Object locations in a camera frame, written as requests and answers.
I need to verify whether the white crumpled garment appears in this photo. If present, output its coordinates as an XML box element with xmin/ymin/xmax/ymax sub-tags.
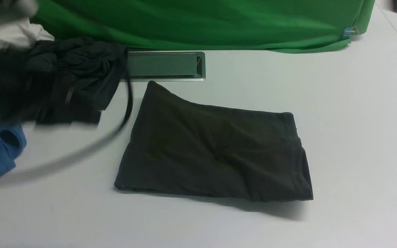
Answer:
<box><xmin>0</xmin><ymin>17</ymin><xmax>55</xmax><ymax>49</ymax></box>

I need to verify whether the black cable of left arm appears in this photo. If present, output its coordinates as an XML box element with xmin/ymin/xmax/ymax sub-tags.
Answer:
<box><xmin>0</xmin><ymin>72</ymin><xmax>134</xmax><ymax>183</ymax></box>

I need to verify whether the dark gray long-sleeve top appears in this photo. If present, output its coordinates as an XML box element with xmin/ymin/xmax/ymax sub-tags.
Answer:
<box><xmin>114</xmin><ymin>81</ymin><xmax>314</xmax><ymax>202</ymax></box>

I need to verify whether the black gripper body on left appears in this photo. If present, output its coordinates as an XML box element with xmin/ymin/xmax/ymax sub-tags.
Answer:
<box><xmin>0</xmin><ymin>62</ymin><xmax>101</xmax><ymax>125</ymax></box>

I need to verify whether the dark teal crumpled garment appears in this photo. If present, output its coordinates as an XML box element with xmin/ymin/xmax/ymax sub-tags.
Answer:
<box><xmin>27</xmin><ymin>37</ymin><xmax>128</xmax><ymax>110</ymax></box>

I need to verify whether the green backdrop cloth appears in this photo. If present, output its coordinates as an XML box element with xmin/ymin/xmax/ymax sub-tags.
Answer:
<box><xmin>33</xmin><ymin>0</ymin><xmax>375</xmax><ymax>53</ymax></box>

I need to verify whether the blue binder clip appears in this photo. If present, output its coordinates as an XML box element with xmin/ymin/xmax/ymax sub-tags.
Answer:
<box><xmin>343</xmin><ymin>25</ymin><xmax>359</xmax><ymax>39</ymax></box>

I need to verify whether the metal table cable hatch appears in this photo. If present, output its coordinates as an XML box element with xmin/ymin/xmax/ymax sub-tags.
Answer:
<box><xmin>128</xmin><ymin>51</ymin><xmax>206</xmax><ymax>83</ymax></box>

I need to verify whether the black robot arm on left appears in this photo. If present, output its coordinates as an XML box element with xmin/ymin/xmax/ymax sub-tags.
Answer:
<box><xmin>0</xmin><ymin>0</ymin><xmax>101</xmax><ymax>125</ymax></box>

